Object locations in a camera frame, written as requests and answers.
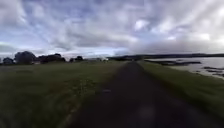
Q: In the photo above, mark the dark asphalt path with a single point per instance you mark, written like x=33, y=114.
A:
x=133, y=100

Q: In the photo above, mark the dark mud bank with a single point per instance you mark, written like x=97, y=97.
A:
x=170, y=62

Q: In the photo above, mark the distant wooded shore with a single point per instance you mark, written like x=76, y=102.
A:
x=173, y=56

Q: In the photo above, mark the wide grass field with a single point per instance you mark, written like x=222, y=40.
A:
x=43, y=90

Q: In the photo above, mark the grass bank strip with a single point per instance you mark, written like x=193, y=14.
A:
x=190, y=83

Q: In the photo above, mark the row of dark trees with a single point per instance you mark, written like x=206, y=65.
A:
x=25, y=58

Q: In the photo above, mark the grey water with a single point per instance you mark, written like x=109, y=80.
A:
x=213, y=62

